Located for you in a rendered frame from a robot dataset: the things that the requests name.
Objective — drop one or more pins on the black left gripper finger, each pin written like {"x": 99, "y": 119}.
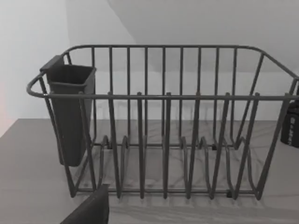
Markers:
{"x": 93, "y": 211}

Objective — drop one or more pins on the dark grey cutlery holder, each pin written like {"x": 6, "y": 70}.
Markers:
{"x": 70, "y": 116}

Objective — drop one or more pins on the black box with white lettering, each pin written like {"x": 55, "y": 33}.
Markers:
{"x": 290, "y": 126}

